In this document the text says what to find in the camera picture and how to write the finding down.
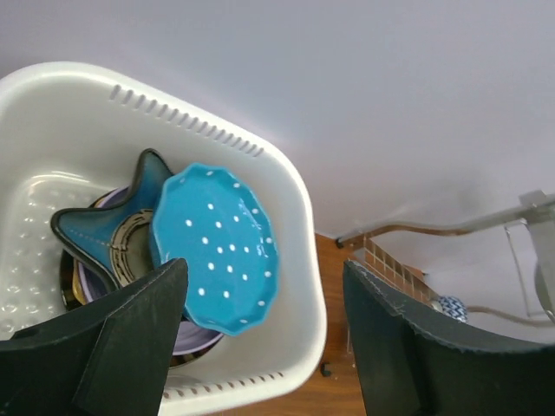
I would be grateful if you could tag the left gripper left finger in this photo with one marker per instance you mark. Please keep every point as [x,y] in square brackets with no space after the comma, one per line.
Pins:
[109,357]

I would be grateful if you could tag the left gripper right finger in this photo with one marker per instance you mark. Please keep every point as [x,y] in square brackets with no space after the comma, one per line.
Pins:
[413,360]

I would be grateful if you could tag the lilac plastic plate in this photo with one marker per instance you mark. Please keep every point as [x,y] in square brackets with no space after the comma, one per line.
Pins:
[89,287]

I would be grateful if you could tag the teal star-shaped plate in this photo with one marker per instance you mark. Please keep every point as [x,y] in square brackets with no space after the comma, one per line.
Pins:
[113,241]

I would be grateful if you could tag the white plastic bin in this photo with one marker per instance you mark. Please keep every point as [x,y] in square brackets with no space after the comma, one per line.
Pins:
[71,132]

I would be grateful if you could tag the blue zigzag bowl in rack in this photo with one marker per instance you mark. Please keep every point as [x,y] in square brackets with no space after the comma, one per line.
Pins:
[451,306]

